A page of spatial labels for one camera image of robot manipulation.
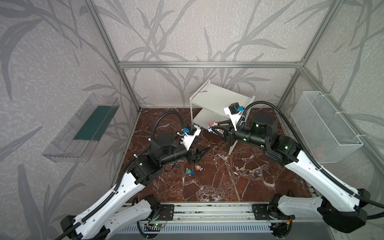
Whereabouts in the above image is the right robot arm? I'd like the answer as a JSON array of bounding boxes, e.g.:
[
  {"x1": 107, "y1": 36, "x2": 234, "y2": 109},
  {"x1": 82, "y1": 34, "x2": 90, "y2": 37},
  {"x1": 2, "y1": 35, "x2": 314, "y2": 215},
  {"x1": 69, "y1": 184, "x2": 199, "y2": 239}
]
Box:
[{"x1": 209, "y1": 113, "x2": 384, "y2": 233}]

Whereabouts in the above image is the teal hooded Doraemon figure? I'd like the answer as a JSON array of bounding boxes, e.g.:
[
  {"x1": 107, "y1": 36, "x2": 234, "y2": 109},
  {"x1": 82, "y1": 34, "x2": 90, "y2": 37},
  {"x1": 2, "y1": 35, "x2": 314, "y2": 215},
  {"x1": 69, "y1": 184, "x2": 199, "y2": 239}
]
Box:
[{"x1": 186, "y1": 168, "x2": 195, "y2": 176}]

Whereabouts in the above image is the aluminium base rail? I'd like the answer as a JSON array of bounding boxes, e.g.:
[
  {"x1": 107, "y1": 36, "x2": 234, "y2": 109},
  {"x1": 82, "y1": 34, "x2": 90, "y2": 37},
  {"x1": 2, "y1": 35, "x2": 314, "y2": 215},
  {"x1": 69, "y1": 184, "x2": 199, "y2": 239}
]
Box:
[{"x1": 86, "y1": 201, "x2": 343, "y2": 225}]

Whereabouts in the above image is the white two-tier shelf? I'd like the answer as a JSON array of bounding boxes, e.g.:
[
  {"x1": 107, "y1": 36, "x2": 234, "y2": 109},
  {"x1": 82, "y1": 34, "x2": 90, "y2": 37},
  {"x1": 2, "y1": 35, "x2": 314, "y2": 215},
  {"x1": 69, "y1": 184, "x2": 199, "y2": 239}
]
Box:
[{"x1": 189, "y1": 79, "x2": 256, "y2": 156}]

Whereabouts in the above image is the clear plastic wall bin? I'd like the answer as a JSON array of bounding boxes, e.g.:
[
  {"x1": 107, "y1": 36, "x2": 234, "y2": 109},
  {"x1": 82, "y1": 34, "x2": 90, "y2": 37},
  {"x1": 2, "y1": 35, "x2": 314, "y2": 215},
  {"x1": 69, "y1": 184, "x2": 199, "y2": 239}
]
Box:
[{"x1": 42, "y1": 94, "x2": 120, "y2": 163}]

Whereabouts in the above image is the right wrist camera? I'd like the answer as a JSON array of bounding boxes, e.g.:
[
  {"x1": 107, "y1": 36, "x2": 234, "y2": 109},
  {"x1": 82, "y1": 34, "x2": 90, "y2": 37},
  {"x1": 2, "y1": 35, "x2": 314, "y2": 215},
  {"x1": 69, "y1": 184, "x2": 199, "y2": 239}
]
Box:
[{"x1": 224, "y1": 103, "x2": 245, "y2": 131}]

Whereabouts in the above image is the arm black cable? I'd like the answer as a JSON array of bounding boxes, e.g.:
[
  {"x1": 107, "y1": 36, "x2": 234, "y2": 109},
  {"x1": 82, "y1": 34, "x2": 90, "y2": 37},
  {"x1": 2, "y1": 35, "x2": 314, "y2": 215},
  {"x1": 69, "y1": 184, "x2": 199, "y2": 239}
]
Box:
[
  {"x1": 53, "y1": 110, "x2": 185, "y2": 240},
  {"x1": 239, "y1": 100, "x2": 384, "y2": 220}
]

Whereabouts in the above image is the pink toy in basket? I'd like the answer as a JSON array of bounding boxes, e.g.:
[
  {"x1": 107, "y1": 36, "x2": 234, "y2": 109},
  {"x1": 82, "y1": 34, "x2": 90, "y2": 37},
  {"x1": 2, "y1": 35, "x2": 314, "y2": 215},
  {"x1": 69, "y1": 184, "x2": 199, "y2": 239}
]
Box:
[{"x1": 313, "y1": 147, "x2": 327, "y2": 161}]

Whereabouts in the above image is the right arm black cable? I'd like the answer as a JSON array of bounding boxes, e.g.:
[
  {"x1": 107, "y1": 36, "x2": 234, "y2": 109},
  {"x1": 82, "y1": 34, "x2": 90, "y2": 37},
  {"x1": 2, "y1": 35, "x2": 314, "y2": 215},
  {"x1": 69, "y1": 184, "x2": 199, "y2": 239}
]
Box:
[{"x1": 239, "y1": 100, "x2": 384, "y2": 220}]

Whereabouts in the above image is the white hooded Doraemon figure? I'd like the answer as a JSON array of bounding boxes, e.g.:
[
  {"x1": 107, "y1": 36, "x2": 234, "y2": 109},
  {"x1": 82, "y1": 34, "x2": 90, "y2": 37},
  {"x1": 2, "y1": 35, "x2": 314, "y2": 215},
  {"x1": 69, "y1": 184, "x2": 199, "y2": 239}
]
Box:
[{"x1": 208, "y1": 125, "x2": 216, "y2": 134}]

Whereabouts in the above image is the white wire mesh basket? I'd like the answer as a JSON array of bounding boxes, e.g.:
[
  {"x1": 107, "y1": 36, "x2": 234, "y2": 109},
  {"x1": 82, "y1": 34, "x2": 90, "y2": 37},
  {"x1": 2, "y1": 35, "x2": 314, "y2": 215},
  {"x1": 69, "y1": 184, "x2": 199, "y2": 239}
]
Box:
[{"x1": 291, "y1": 91, "x2": 364, "y2": 164}]

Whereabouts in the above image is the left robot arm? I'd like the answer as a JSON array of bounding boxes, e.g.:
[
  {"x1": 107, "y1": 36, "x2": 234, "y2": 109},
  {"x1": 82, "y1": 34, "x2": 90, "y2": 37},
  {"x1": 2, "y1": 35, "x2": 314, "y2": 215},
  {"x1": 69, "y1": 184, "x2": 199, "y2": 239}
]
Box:
[{"x1": 57, "y1": 132, "x2": 211, "y2": 240}]

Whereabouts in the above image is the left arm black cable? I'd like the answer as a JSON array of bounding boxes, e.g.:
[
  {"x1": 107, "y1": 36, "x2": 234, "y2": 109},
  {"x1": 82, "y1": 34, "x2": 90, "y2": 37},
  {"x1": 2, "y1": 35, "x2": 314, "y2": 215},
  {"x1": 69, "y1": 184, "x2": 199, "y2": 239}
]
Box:
[{"x1": 53, "y1": 110, "x2": 185, "y2": 240}]

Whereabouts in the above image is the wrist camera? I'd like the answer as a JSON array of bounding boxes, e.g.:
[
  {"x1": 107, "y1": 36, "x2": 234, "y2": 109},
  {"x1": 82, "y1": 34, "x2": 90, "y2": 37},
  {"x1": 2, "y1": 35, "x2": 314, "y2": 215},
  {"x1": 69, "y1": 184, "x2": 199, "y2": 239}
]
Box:
[
  {"x1": 224, "y1": 103, "x2": 245, "y2": 131},
  {"x1": 177, "y1": 124, "x2": 201, "y2": 151}
]

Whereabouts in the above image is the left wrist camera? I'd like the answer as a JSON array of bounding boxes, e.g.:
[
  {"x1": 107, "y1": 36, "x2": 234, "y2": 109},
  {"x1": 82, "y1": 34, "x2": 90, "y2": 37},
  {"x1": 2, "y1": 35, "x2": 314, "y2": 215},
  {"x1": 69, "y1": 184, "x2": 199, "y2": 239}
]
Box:
[{"x1": 177, "y1": 124, "x2": 201, "y2": 151}]

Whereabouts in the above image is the lion mane Doraemon figure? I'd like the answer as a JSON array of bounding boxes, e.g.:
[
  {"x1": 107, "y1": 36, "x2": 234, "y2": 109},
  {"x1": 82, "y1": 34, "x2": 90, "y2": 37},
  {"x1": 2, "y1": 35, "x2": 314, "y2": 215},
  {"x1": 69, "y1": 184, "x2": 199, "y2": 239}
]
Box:
[{"x1": 195, "y1": 165, "x2": 204, "y2": 172}]

